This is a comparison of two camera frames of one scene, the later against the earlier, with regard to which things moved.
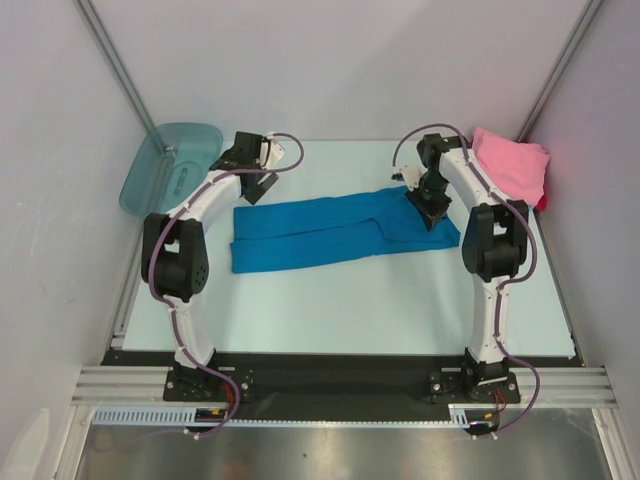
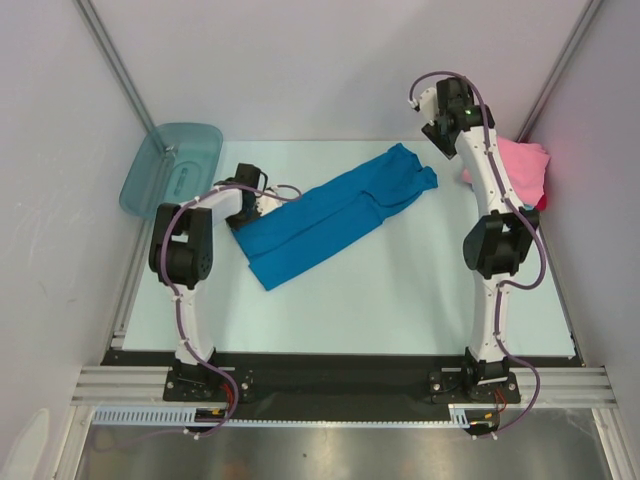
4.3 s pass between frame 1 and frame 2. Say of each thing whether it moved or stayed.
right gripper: moved
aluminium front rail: stayed
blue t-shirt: moved
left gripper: moved
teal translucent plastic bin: stayed
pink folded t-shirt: stayed
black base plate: stayed
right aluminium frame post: stayed
